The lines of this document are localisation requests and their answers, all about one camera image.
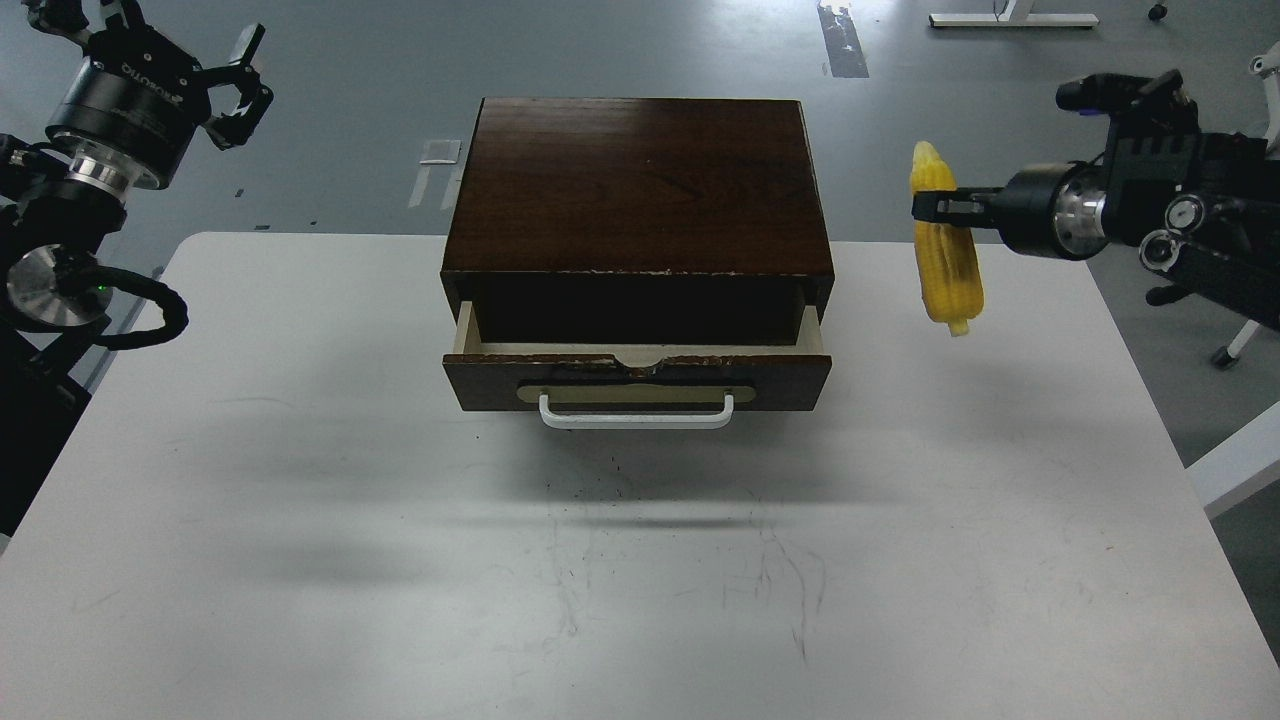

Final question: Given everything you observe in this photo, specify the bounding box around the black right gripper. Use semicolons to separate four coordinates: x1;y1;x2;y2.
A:
911;163;1108;261

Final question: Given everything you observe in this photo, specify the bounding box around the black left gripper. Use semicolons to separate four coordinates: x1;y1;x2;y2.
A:
22;1;274;190

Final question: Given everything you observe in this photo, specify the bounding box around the yellow corn cob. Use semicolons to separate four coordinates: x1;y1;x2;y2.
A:
909;140;986;337

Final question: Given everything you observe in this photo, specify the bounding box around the wooden drawer with white handle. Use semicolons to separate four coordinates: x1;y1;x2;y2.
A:
443;301;833;430

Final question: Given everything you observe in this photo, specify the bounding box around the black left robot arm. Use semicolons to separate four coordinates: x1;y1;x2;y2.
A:
1;1;274;538

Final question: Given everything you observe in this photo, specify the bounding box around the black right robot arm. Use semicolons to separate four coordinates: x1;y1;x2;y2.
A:
909;70;1279;334

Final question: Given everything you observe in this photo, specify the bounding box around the dark wooden drawer box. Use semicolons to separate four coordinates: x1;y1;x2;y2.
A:
440;97;835;345

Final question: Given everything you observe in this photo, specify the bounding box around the white table leg base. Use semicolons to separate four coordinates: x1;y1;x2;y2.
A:
928;1;1100;29

